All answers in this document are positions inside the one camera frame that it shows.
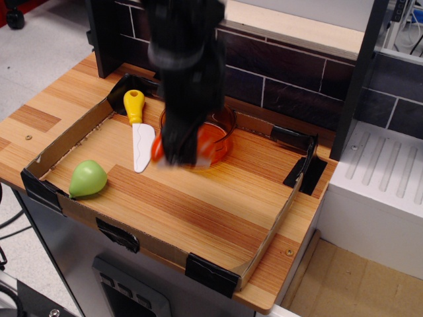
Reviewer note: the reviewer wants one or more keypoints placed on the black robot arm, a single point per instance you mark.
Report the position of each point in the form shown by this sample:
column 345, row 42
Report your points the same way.
column 183, row 26

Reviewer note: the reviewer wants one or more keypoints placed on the cardboard fence with black tape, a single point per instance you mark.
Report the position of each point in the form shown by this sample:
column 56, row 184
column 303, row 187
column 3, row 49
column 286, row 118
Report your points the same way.
column 234, row 227

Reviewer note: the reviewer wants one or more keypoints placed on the orange transparent plastic pot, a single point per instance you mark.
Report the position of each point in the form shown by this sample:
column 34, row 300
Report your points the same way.
column 221, row 124

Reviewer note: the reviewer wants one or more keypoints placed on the white toy sink unit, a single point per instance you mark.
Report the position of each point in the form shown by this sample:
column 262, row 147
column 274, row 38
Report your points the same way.
column 373, row 205

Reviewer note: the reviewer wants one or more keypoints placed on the yellow handled toy knife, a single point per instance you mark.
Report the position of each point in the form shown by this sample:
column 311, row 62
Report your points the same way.
column 143, row 134

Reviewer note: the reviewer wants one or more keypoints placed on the dark grey upright post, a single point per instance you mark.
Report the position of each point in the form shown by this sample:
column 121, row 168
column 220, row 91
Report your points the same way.
column 347, row 122

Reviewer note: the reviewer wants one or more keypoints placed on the orange salmon sushi toy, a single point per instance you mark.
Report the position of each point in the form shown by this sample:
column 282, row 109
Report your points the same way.
column 208, row 149

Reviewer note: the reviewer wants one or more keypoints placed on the black caster wheel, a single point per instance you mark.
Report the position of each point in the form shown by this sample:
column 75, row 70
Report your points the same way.
column 15, row 19

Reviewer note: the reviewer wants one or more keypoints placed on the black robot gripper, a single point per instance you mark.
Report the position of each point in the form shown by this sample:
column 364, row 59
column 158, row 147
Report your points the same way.
column 193, row 86

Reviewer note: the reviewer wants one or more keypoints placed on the green toy pear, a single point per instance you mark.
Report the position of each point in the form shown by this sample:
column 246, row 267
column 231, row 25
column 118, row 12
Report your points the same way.
column 88, row 178

